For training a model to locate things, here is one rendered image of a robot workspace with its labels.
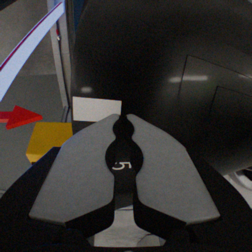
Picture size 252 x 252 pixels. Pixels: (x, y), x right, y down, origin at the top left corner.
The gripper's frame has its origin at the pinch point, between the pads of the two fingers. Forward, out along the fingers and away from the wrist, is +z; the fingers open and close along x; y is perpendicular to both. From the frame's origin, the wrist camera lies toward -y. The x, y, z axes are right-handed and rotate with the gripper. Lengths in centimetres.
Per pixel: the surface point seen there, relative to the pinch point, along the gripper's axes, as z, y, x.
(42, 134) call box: 23.8, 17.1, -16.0
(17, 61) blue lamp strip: 10.6, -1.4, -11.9
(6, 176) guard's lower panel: 51, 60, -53
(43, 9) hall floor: 121, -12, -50
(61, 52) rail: 37.4, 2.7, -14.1
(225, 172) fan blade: 2.8, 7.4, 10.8
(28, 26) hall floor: 124, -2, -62
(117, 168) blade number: 1.3, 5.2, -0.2
